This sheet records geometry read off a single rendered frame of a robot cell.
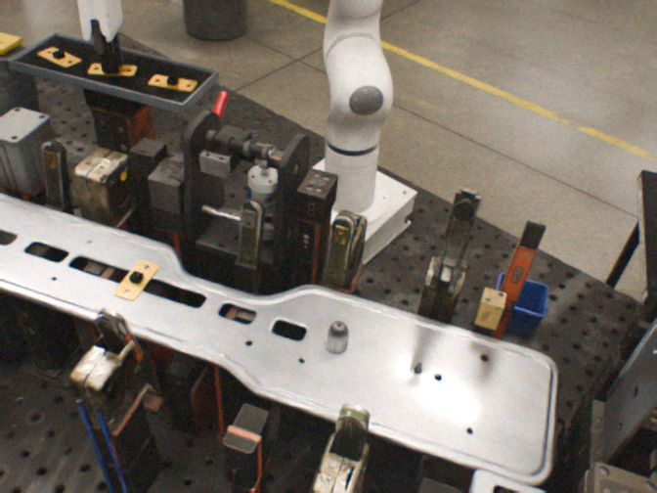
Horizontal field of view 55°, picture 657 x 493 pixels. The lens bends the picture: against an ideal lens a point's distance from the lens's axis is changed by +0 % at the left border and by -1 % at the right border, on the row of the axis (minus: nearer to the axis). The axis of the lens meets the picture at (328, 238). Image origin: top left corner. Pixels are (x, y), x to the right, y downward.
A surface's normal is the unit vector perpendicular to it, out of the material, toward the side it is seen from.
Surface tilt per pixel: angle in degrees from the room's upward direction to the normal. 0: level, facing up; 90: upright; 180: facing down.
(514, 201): 0
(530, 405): 0
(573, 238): 0
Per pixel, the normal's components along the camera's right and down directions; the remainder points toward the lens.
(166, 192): -0.33, 0.62
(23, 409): 0.07, -0.73
